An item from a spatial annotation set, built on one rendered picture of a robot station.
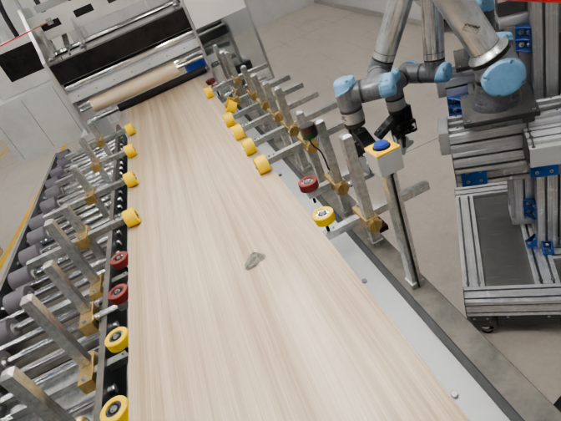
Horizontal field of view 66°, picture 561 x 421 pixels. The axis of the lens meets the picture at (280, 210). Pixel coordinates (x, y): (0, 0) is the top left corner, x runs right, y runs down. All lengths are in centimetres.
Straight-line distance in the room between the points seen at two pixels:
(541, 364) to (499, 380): 89
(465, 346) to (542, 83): 97
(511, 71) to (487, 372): 82
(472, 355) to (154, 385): 86
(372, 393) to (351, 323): 20
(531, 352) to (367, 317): 113
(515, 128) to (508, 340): 98
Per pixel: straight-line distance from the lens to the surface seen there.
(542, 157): 159
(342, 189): 174
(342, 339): 114
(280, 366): 115
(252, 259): 147
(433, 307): 142
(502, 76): 142
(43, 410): 137
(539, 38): 176
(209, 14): 403
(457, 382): 137
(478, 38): 140
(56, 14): 433
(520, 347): 219
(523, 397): 125
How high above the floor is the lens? 178
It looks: 32 degrees down
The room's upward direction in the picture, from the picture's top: 23 degrees counter-clockwise
